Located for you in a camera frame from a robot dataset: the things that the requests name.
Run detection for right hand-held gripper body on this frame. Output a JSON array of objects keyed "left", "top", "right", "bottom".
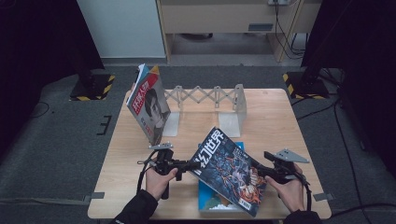
[{"left": 264, "top": 148, "right": 310, "bottom": 185}]

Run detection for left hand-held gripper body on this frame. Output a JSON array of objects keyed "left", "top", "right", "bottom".
[{"left": 148, "top": 142, "right": 189, "bottom": 201}]

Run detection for dark illustrated magazine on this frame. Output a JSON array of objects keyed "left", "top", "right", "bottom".
[{"left": 188, "top": 126, "right": 268, "bottom": 218}]

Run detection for blue book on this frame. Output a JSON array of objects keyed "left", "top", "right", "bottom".
[{"left": 197, "top": 141, "right": 248, "bottom": 215}]

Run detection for portrait magazine with red label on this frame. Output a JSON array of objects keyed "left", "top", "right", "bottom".
[{"left": 125, "top": 63, "right": 172, "bottom": 147}]

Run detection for grey metal expandable book rack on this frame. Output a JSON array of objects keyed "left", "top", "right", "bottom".
[{"left": 161, "top": 83, "right": 248, "bottom": 138}]

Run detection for person's left hand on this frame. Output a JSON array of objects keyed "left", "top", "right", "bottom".
[{"left": 145, "top": 159, "right": 179, "bottom": 202}]

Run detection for person's right hand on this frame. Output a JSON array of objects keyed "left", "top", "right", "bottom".
[{"left": 264, "top": 162, "right": 308, "bottom": 214}]

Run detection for black stand base yellow stripes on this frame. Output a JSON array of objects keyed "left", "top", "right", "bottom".
[
  {"left": 282, "top": 71, "right": 331, "bottom": 101},
  {"left": 69, "top": 74, "right": 116, "bottom": 102}
]

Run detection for dark curtain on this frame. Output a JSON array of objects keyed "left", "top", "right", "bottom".
[
  {"left": 0, "top": 0, "right": 106, "bottom": 160},
  {"left": 301, "top": 0, "right": 396, "bottom": 178}
]

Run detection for white cabinet panel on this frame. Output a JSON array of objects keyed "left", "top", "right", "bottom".
[{"left": 76, "top": 0, "right": 167, "bottom": 60}]

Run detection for left hand-held gripper black cable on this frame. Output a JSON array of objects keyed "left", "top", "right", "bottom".
[{"left": 135, "top": 150, "right": 158, "bottom": 196}]

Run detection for hand-held gripper black cable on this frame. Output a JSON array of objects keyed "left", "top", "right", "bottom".
[
  {"left": 290, "top": 171, "right": 314, "bottom": 213},
  {"left": 135, "top": 150, "right": 158, "bottom": 196}
]

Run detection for right hand-held gripper black cable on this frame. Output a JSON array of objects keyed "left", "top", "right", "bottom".
[{"left": 290, "top": 171, "right": 314, "bottom": 213}]

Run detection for thin black floor cable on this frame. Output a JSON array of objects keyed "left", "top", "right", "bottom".
[{"left": 295, "top": 69, "right": 376, "bottom": 224}]

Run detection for thick black floor cable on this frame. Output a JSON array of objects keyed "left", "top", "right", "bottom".
[{"left": 329, "top": 203, "right": 396, "bottom": 219}]

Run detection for black hanging cables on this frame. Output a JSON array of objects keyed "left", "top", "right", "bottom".
[{"left": 273, "top": 1, "right": 308, "bottom": 61}]

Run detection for thin black looped cable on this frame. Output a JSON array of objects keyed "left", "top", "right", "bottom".
[{"left": 28, "top": 101, "right": 51, "bottom": 119}]

